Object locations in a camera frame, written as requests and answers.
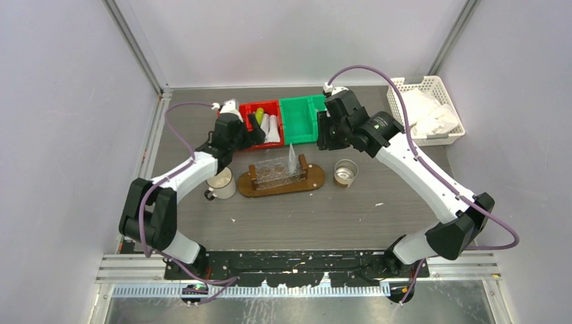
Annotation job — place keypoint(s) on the white toothpaste tube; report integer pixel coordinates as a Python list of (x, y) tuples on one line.
[(265, 126), (273, 131)]

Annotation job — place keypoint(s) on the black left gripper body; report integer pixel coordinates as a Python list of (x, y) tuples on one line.
[(245, 139)]

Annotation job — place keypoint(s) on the white perforated plastic basket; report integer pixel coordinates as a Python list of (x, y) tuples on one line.
[(435, 86)]

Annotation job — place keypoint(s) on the white enamel mug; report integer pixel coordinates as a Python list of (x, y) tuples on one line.
[(221, 186)]

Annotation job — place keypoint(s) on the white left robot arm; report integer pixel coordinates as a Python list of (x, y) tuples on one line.
[(149, 214)]

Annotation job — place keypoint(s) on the clear acrylic wooden rack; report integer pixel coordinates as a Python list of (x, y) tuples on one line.
[(274, 172)]

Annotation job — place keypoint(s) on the lime green toothpaste tube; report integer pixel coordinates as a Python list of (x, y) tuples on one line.
[(259, 114)]

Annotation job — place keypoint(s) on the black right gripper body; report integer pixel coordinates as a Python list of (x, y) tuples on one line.
[(332, 135)]

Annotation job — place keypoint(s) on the brown oval wooden tray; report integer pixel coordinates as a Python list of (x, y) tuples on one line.
[(315, 179)]

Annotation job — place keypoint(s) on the green plastic bin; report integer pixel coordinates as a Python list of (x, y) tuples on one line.
[(316, 104), (299, 120)]

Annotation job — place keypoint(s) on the red plastic bin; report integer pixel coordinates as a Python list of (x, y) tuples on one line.
[(271, 108), (245, 110)]

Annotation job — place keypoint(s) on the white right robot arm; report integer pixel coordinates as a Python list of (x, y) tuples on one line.
[(457, 210)]

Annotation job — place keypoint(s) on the white crumpled cloth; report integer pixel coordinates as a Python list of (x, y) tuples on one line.
[(424, 114)]

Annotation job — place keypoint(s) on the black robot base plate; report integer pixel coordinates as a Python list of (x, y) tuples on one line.
[(293, 268)]

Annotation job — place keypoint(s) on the grey toothpaste tube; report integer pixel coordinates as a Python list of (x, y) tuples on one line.
[(292, 160)]

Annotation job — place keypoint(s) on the shiny metal cup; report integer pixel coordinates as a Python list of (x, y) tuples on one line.
[(345, 172)]

